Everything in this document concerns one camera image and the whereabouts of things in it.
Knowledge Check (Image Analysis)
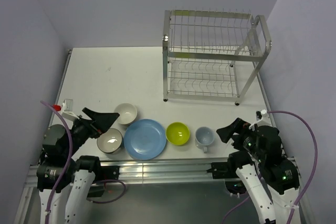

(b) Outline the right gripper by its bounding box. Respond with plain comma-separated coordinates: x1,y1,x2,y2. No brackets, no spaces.
216,115,264,160

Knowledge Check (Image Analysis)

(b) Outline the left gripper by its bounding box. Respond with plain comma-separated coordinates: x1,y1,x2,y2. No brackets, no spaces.
63,106,119,157

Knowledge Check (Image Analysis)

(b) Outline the steel two-tier dish rack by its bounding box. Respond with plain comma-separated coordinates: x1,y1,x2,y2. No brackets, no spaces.
162,9,272,105

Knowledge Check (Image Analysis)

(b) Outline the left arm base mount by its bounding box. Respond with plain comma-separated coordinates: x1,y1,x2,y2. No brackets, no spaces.
87,165,120,198

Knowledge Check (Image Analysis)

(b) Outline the pale blue mug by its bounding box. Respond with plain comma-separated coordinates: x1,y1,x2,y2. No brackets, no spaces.
195,126,215,153

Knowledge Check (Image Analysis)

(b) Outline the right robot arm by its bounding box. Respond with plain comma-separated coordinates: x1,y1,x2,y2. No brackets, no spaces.
209,118,300,223

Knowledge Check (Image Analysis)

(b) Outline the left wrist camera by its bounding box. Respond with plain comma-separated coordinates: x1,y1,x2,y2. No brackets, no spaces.
52,99,79,121

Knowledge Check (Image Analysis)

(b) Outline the white ceramic bowl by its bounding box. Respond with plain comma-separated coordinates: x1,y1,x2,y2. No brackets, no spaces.
114,103,138,125

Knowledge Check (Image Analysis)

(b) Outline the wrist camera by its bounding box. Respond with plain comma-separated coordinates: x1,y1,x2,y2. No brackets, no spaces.
249,109,272,130
52,99,79,121

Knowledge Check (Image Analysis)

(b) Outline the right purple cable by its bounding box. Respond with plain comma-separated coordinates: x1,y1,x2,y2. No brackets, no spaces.
222,110,318,224

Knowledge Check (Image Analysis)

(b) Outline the grey-rimmed white bowl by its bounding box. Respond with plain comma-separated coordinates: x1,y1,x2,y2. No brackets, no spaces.
97,128,123,154

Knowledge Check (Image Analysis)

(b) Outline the aluminium mounting rail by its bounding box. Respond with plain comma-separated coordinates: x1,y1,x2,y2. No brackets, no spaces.
25,155,300,188

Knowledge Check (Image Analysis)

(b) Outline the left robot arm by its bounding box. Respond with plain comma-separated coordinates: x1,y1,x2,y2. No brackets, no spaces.
36,106,120,223

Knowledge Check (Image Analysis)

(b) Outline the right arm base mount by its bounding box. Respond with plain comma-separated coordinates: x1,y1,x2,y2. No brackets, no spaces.
206,162,247,195

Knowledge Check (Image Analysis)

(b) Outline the blue plate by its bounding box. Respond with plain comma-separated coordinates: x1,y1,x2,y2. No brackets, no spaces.
124,119,167,160

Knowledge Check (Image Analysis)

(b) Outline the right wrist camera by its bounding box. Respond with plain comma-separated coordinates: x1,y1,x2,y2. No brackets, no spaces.
249,109,272,130

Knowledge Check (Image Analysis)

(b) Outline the lime green bowl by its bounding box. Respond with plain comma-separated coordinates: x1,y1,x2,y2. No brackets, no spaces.
165,122,190,146

